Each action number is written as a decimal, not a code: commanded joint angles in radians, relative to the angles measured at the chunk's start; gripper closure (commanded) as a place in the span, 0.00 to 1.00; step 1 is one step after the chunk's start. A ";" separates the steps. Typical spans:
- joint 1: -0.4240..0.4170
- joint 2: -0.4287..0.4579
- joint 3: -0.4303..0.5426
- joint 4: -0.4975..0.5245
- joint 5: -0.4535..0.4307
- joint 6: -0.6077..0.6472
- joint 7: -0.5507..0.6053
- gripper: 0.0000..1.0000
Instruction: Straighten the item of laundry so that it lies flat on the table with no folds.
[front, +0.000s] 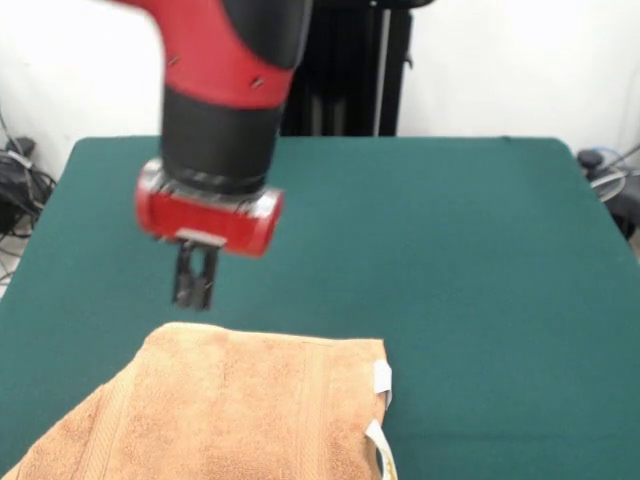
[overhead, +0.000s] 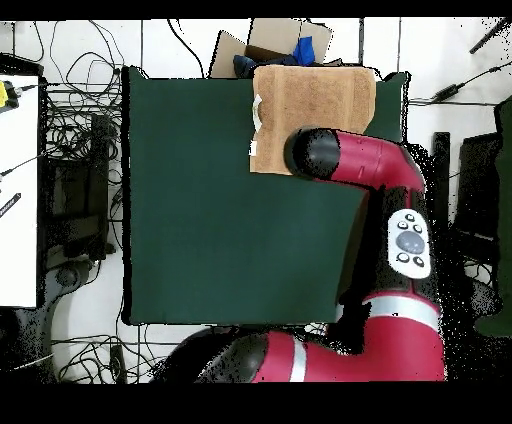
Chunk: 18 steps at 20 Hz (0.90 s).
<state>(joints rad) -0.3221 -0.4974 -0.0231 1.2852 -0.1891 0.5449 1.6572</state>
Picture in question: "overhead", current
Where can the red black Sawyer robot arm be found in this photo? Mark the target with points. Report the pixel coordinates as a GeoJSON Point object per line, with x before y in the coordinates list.
{"type": "Point", "coordinates": [400, 352]}

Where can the black power strip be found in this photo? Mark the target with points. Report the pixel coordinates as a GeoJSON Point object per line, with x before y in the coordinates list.
{"type": "Point", "coordinates": [118, 364]}

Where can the grey chair base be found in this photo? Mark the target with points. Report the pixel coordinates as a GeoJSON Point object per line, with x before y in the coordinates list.
{"type": "Point", "coordinates": [66, 276]}

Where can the brown cardboard box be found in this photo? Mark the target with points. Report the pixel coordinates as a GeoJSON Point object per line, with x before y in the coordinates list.
{"type": "Point", "coordinates": [272, 36]}

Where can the white side table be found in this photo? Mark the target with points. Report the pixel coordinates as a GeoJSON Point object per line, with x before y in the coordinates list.
{"type": "Point", "coordinates": [18, 200]}

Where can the black upright bar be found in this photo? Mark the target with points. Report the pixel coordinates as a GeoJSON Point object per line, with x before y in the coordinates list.
{"type": "Point", "coordinates": [440, 172]}

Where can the black box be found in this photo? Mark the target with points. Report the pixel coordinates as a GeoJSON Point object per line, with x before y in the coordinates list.
{"type": "Point", "coordinates": [478, 188]}

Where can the dark green table cloth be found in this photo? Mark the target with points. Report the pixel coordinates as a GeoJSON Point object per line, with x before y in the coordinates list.
{"type": "Point", "coordinates": [180, 200]}

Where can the black equipment stand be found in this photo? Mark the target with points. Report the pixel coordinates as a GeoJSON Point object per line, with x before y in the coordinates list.
{"type": "Point", "coordinates": [76, 188]}

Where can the yellow black tool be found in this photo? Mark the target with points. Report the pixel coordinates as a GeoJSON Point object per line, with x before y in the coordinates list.
{"type": "Point", "coordinates": [3, 94]}

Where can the navy blue garment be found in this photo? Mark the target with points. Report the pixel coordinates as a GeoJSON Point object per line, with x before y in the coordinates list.
{"type": "Point", "coordinates": [250, 66]}

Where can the tan terry towel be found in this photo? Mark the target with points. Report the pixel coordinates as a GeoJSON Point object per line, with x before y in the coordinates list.
{"type": "Point", "coordinates": [312, 100]}

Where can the bright blue cloth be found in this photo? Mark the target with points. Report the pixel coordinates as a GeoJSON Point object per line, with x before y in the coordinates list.
{"type": "Point", "coordinates": [304, 50]}

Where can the black label bar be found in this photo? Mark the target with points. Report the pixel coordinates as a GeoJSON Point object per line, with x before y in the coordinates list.
{"type": "Point", "coordinates": [10, 205]}

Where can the black tripod leg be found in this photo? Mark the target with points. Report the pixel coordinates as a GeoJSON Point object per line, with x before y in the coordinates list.
{"type": "Point", "coordinates": [490, 36]}

